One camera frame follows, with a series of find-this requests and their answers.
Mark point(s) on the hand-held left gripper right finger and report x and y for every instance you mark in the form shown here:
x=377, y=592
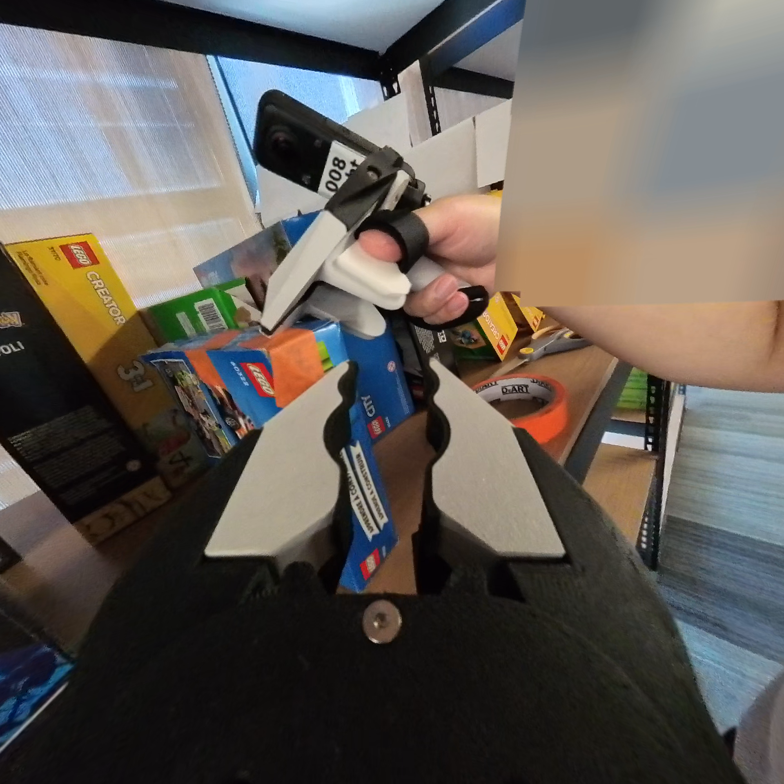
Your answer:
x=496, y=490

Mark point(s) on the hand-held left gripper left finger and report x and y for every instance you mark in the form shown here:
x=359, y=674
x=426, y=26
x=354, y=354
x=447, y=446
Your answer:
x=275, y=490

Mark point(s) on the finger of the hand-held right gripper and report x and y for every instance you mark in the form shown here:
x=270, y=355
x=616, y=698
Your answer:
x=300, y=263

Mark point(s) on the orange tape roll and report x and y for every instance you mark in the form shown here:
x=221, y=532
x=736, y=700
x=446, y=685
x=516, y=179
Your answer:
x=545, y=422

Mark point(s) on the small blue toy car box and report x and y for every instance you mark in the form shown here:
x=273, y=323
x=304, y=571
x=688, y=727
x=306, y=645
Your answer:
x=367, y=520

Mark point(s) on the black bat logo box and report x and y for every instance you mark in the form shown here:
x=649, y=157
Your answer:
x=30, y=674

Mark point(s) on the person's right forearm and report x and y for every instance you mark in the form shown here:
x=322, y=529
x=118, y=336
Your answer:
x=674, y=349

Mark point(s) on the person's right hand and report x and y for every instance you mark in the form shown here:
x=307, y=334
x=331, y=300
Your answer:
x=465, y=239

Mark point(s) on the green box with barcode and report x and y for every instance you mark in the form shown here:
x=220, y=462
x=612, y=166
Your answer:
x=184, y=312

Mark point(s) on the large blue toy box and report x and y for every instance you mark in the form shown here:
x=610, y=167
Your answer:
x=380, y=367

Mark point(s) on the grey yellow scissors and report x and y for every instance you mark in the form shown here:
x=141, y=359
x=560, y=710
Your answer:
x=551, y=346

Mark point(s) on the yellow toy box green picture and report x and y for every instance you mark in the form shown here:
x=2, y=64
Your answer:
x=499, y=324

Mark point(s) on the yellow toy box brown side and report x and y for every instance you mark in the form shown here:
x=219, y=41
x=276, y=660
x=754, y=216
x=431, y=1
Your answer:
x=92, y=288

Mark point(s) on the black box yellow logo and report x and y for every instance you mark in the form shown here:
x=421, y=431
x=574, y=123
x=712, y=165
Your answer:
x=55, y=416

